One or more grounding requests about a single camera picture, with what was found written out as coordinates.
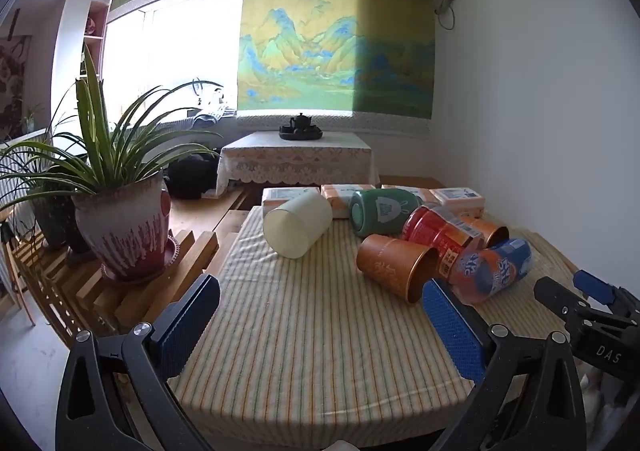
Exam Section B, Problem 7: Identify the orange paper cup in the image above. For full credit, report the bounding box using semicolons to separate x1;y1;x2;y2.
460;215;510;247
356;234;438;304

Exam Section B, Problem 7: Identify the red instant noodle cup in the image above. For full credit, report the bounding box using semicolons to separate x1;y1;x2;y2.
401;204;485;279

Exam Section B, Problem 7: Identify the cream white cup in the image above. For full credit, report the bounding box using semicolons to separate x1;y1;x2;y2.
262;192;333;259

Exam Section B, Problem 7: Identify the orange blue soda bottle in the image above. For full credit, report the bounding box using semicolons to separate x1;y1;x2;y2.
448;239;533;304

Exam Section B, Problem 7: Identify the wooden slatted plant stand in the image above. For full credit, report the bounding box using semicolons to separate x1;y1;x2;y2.
11;230;219;345

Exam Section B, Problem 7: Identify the tissue pack rightmost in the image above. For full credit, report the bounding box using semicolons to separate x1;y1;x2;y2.
431;187;485;218

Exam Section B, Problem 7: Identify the tissue pack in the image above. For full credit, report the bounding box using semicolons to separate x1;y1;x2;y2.
262;187;320;217
382;185;439;204
320;184;374;219
431;187;485;218

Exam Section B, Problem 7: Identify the red white flower pot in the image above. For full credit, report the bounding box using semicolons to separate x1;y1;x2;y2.
73;172;180;284

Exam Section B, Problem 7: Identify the dark small plant pot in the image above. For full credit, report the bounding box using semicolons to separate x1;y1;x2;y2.
30;196;90;254

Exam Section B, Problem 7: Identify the green thermos bottle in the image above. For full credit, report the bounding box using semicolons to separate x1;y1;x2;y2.
349;188;423;239

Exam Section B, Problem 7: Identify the striped table cloth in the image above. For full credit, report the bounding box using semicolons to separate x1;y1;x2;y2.
167;204;597;449

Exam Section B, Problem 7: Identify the black bag on floor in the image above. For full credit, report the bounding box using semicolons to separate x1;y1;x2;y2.
164;153;218;200

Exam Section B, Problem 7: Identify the lace covered low table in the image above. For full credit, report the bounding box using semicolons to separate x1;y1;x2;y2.
216;132;380;197

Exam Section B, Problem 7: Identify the green spider plant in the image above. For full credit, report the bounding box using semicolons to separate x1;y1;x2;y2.
1;48;215;210

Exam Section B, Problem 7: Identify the tissue pack leftmost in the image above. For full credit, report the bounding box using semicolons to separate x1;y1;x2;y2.
262;187;320;217

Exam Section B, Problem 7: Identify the black teapot tray set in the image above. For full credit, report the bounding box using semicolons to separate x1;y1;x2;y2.
279;113;323;141

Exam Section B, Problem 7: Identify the landscape painting roller blind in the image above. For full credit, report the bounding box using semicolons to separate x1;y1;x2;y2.
236;0;435;137

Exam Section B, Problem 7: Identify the floral wall hanging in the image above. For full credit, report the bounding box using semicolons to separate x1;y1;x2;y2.
0;35;32;141

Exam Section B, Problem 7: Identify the white wall shelf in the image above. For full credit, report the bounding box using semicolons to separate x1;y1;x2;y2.
52;0;111;88

